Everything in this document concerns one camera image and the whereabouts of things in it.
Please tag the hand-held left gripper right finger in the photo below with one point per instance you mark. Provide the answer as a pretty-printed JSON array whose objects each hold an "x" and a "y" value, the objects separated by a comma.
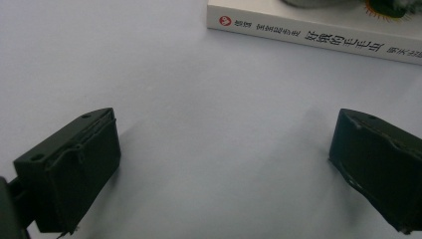
[{"x": 381, "y": 166}]

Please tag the white caterpillar picture book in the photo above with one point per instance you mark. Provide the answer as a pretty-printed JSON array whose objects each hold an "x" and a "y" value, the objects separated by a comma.
[{"x": 265, "y": 16}]

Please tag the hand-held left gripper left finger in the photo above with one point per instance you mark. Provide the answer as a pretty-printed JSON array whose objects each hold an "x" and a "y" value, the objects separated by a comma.
[{"x": 73, "y": 172}]

